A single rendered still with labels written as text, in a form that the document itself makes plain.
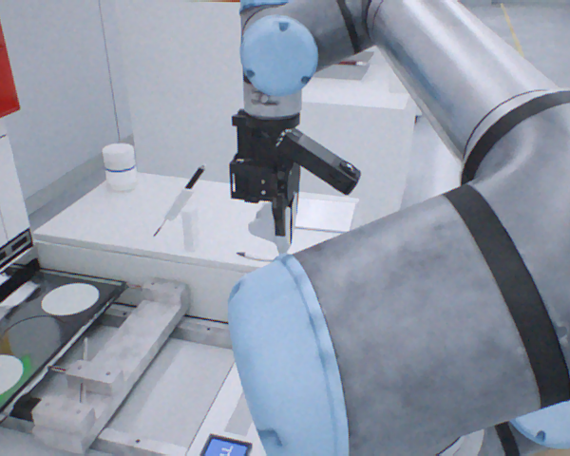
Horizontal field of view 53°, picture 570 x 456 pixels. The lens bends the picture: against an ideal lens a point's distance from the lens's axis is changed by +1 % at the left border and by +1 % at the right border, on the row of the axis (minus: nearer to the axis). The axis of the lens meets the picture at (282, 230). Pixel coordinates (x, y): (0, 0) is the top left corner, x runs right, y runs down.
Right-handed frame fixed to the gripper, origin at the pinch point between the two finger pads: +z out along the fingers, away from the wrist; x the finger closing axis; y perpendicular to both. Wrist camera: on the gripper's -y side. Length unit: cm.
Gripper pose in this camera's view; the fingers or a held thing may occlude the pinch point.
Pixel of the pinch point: (287, 248)
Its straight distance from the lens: 82.4
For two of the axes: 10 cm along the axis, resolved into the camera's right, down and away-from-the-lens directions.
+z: 0.0, 8.8, 4.8
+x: -2.7, 4.6, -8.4
